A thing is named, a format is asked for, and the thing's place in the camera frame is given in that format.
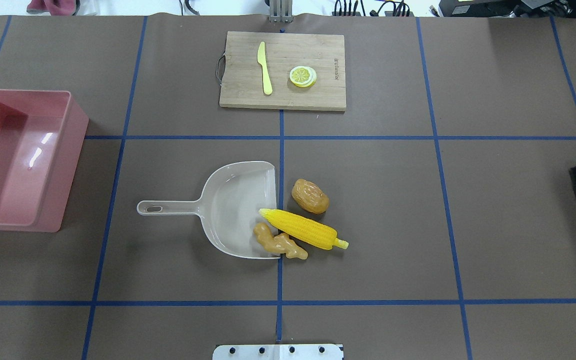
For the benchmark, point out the black power strip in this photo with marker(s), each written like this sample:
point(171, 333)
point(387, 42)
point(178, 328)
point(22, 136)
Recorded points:
point(381, 8)

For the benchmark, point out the pink cloth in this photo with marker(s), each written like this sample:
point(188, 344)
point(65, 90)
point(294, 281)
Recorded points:
point(54, 7)

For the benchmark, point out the wooden cutting board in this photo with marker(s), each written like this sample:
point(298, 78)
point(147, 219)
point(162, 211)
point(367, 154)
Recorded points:
point(241, 81)

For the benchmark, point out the yellow lemon slices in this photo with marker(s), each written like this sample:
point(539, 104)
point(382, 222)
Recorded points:
point(303, 76)

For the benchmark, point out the yellow toy corn cob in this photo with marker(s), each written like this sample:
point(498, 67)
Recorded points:
point(305, 229)

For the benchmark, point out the aluminium frame post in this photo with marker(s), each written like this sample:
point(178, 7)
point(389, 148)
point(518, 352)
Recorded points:
point(280, 11)

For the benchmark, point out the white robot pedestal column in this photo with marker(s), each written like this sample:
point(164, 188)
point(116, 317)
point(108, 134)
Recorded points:
point(302, 351)

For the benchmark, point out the brown toy potato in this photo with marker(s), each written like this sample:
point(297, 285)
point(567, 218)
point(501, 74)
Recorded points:
point(310, 197)

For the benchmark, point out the yellow plastic knife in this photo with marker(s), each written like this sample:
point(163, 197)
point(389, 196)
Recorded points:
point(267, 87)

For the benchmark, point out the tan toy ginger root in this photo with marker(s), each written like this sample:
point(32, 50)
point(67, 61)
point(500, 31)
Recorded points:
point(280, 244)

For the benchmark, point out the pink plastic bin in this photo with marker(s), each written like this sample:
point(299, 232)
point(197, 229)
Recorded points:
point(41, 138)

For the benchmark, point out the beige plastic dustpan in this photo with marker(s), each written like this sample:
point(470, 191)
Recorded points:
point(228, 207)

